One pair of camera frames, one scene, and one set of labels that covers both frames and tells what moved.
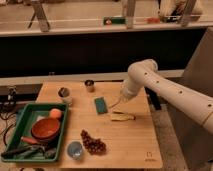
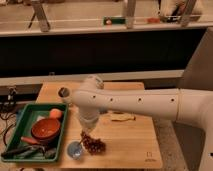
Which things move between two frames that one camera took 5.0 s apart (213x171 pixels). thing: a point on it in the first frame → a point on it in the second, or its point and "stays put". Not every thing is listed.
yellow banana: x=122 y=116 stays put
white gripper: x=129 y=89 → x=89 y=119
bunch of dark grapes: x=95 y=146 stays put
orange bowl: x=45 y=129 stays put
